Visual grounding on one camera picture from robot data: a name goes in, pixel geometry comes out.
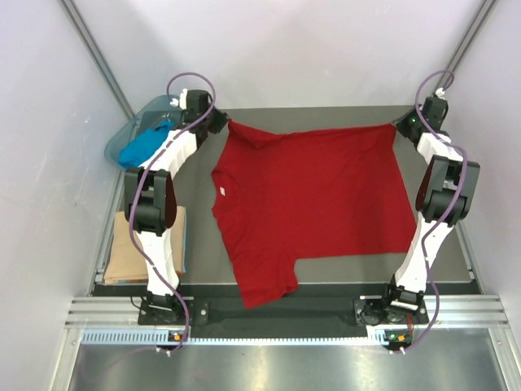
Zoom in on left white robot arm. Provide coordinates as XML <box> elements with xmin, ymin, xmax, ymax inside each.
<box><xmin>124</xmin><ymin>90</ymin><xmax>229</xmax><ymax>326</ymax></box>

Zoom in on teal plastic basket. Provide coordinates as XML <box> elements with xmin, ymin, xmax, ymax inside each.
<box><xmin>104</xmin><ymin>95</ymin><xmax>181</xmax><ymax>170</ymax></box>

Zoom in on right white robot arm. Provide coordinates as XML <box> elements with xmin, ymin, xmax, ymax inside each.
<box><xmin>379</xmin><ymin>88</ymin><xmax>480</xmax><ymax>323</ymax></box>

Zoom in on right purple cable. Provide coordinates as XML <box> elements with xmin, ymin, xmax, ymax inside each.
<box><xmin>401</xmin><ymin>69</ymin><xmax>467</xmax><ymax>352</ymax></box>

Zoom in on folded tan t-shirt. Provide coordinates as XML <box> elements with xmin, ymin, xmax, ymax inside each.
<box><xmin>104</xmin><ymin>206</ymin><xmax>184</xmax><ymax>285</ymax></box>

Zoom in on red t-shirt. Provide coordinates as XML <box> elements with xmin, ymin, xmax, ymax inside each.
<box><xmin>212</xmin><ymin>121</ymin><xmax>416</xmax><ymax>309</ymax></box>

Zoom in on purple cable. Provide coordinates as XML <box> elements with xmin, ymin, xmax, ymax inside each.
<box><xmin>128</xmin><ymin>71</ymin><xmax>219</xmax><ymax>351</ymax></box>
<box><xmin>401</xmin><ymin>69</ymin><xmax>467</xmax><ymax>352</ymax></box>

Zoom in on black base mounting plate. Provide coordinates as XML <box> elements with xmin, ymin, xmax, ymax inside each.
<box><xmin>159</xmin><ymin>283</ymin><xmax>405</xmax><ymax>338</ymax></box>

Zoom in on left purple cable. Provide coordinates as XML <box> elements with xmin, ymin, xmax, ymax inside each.
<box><xmin>128</xmin><ymin>71</ymin><xmax>219</xmax><ymax>351</ymax></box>

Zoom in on slotted cable duct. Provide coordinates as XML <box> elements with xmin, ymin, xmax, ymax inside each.
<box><xmin>81</xmin><ymin>329</ymin><xmax>410</xmax><ymax>347</ymax></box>

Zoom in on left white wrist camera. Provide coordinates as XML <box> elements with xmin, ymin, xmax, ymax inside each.
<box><xmin>170</xmin><ymin>88</ymin><xmax>188</xmax><ymax>110</ymax></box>

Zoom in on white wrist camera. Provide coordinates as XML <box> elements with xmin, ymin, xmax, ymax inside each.
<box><xmin>170</xmin><ymin>88</ymin><xmax>188</xmax><ymax>110</ymax></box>
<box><xmin>435</xmin><ymin>87</ymin><xmax>445</xmax><ymax>99</ymax></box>

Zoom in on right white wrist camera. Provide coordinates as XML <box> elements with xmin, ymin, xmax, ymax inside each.
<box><xmin>435</xmin><ymin>87</ymin><xmax>445</xmax><ymax>99</ymax></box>

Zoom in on aluminium frame rail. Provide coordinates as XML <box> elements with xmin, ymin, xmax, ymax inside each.
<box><xmin>65</xmin><ymin>295</ymin><xmax>509</xmax><ymax>328</ymax></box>

